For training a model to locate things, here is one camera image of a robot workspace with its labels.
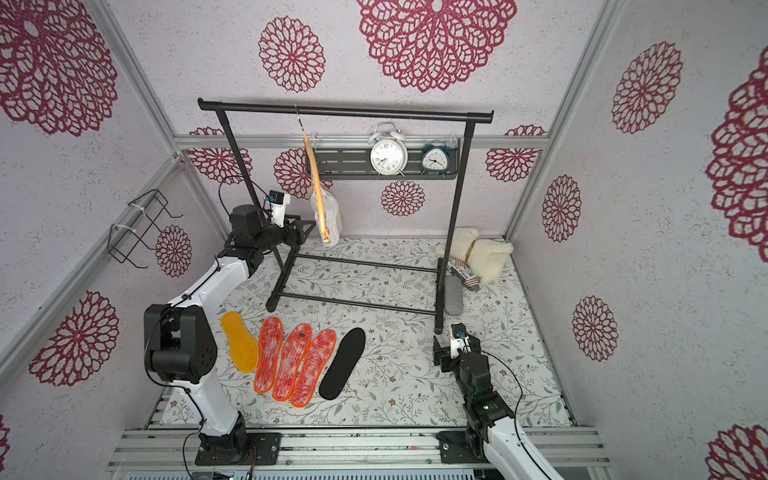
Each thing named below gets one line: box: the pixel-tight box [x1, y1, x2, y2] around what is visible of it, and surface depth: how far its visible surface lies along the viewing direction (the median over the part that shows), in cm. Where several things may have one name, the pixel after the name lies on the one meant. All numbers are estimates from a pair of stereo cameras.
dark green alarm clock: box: [421, 140, 450, 177], surface depth 92 cm
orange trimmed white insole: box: [290, 329, 337, 408], surface depth 89 cm
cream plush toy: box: [436, 227, 513, 283], surface depth 106 cm
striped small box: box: [447, 257, 481, 292], surface depth 108 cm
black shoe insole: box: [318, 327, 366, 400], surface depth 89 cm
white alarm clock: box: [368, 121, 409, 178], surface depth 89 cm
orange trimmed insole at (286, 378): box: [272, 324, 313, 402], surface depth 89 cm
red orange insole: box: [254, 316, 284, 393], surface depth 92 cm
